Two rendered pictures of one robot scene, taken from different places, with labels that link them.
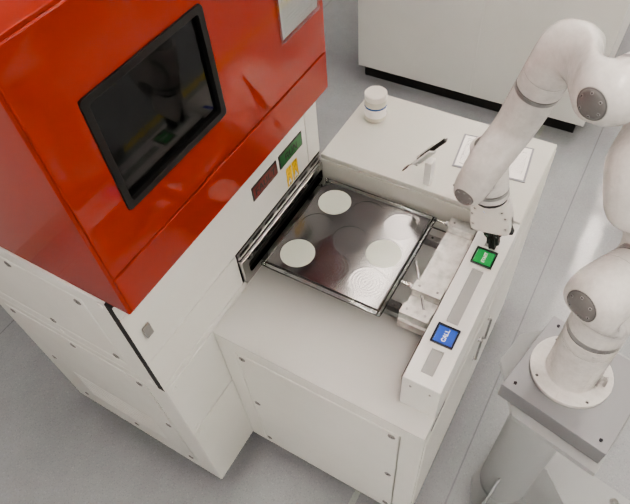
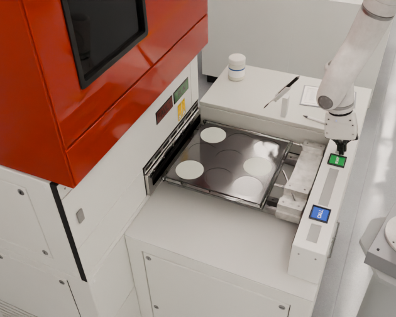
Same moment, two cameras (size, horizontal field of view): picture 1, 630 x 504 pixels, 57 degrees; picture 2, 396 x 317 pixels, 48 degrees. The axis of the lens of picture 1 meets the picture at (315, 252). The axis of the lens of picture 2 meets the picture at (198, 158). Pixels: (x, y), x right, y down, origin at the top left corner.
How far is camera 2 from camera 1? 0.35 m
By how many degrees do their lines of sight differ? 13
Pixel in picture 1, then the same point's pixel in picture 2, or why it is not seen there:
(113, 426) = not seen: outside the picture
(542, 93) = (384, 7)
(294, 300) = (189, 207)
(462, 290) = (325, 183)
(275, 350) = (178, 244)
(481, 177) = (339, 82)
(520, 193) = not seen: hidden behind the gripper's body
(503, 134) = (354, 48)
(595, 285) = not seen: outside the picture
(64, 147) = (44, 14)
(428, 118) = (275, 77)
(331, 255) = (216, 170)
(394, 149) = (254, 96)
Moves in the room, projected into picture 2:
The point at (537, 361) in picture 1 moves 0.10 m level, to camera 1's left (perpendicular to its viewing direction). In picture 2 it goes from (391, 233) to (360, 238)
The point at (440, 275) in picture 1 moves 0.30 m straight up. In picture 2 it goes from (303, 179) to (315, 107)
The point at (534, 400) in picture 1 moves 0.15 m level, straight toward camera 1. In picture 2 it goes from (395, 260) to (382, 300)
